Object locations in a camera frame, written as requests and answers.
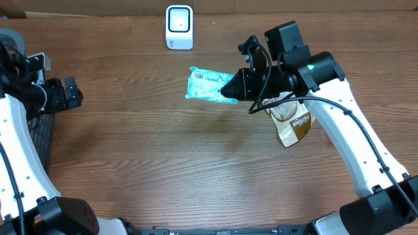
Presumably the beige plastic bag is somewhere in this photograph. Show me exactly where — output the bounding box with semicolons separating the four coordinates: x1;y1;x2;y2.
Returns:
265;101;315;148

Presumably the teal wipes packet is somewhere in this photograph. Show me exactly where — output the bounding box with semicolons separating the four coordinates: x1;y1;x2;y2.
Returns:
185;67;238;104

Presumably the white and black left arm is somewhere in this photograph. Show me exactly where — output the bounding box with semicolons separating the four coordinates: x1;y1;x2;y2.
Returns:
1;33;137;234

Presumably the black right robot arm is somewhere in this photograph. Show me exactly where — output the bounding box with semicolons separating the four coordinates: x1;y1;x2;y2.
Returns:
221;21;417;234

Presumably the white barcode scanner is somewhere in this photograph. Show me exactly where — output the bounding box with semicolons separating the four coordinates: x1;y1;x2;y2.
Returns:
165;5;193;50

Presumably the grey plastic mesh basket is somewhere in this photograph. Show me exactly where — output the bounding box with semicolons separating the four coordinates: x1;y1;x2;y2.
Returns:
1;28;56;172

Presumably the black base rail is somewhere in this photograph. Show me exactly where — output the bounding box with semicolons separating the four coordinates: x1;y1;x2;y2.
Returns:
137;224;369;235

